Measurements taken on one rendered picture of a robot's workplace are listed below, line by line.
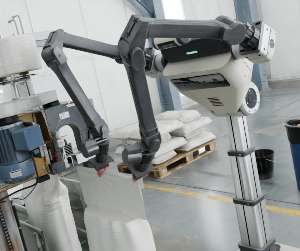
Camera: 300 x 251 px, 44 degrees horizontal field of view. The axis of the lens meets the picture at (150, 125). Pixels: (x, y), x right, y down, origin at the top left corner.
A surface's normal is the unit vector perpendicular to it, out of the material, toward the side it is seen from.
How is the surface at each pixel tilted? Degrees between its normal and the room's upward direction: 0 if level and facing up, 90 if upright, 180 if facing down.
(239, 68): 90
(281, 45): 90
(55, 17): 90
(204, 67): 40
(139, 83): 117
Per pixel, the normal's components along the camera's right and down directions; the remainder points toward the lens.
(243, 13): -0.72, 0.27
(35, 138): 0.90, -0.11
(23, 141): -0.39, 0.25
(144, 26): 0.47, 0.51
